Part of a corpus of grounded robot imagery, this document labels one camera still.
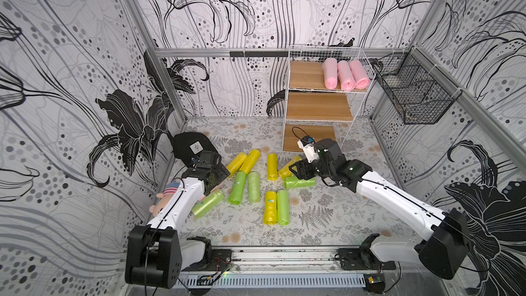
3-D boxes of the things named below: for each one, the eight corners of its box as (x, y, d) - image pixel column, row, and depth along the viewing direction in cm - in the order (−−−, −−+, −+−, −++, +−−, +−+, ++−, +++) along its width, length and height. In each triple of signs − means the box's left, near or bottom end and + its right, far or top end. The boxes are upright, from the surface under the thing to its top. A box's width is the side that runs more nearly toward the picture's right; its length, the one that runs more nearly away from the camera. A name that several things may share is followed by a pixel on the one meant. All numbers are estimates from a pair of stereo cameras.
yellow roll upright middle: (267, 181, 95) (267, 178, 93) (267, 156, 104) (267, 153, 102) (278, 181, 95) (278, 178, 93) (277, 156, 104) (277, 153, 102)
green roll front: (277, 225, 83) (277, 222, 80) (276, 193, 91) (276, 190, 89) (290, 225, 83) (291, 222, 80) (288, 193, 91) (289, 190, 89)
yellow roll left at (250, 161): (239, 171, 99) (238, 167, 96) (253, 151, 106) (253, 147, 103) (247, 175, 97) (246, 171, 94) (261, 155, 105) (261, 151, 102)
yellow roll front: (263, 225, 83) (263, 221, 79) (264, 195, 91) (263, 191, 88) (277, 225, 83) (277, 221, 79) (276, 195, 91) (276, 191, 88)
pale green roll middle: (248, 203, 89) (248, 200, 86) (248, 175, 97) (248, 171, 95) (261, 202, 89) (260, 199, 86) (259, 174, 98) (259, 171, 95)
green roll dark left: (228, 204, 88) (227, 201, 86) (237, 174, 98) (236, 170, 95) (240, 205, 88) (239, 202, 85) (247, 175, 97) (247, 172, 95)
